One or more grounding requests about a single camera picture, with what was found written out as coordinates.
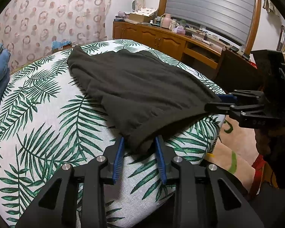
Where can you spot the floral blanket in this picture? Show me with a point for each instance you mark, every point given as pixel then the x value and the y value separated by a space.
pixel 235 151

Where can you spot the cardboard box with blue cloth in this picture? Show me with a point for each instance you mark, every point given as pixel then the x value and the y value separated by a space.
pixel 60 46

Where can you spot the black pants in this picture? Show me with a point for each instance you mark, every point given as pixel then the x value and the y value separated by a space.
pixel 142 95

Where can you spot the open cardboard box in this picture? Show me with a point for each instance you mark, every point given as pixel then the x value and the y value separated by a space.
pixel 144 15

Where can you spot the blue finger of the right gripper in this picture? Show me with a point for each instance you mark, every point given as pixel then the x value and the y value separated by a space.
pixel 219 108
pixel 227 97

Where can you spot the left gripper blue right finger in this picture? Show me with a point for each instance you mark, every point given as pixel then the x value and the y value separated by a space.
pixel 161 158

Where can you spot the grey window blind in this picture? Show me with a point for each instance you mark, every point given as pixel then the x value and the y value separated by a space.
pixel 231 18

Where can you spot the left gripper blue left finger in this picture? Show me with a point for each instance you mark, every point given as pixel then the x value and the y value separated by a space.
pixel 119 159

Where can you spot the circle pattern sheer curtain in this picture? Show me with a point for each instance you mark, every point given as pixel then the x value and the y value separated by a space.
pixel 29 27

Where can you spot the palm leaf bed sheet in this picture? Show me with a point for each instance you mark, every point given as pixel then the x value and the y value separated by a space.
pixel 46 120

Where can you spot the pink thermos bottle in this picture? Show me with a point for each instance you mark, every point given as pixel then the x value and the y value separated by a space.
pixel 165 20

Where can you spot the person's right hand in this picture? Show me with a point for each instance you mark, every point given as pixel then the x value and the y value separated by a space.
pixel 265 138

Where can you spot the purple tissue holder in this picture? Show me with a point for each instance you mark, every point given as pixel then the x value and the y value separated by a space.
pixel 179 30

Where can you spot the wooden sideboard cabinet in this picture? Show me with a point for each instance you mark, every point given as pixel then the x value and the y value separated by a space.
pixel 184 48

